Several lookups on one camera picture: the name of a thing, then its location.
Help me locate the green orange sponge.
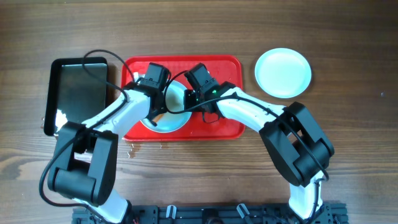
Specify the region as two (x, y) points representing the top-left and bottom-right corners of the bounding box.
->
(152, 114), (165, 123)

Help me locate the pale blue plate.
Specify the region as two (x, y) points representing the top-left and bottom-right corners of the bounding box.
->
(254, 48), (312, 99)
(141, 81), (192, 133)

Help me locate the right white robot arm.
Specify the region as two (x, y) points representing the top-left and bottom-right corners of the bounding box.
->
(184, 82), (335, 222)

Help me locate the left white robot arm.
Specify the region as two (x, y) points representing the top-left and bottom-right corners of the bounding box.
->
(39, 77), (167, 223)

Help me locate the red plastic tray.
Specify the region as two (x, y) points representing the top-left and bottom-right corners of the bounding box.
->
(124, 55), (246, 142)

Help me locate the black water tray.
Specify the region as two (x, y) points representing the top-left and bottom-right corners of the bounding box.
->
(44, 57), (108, 136)

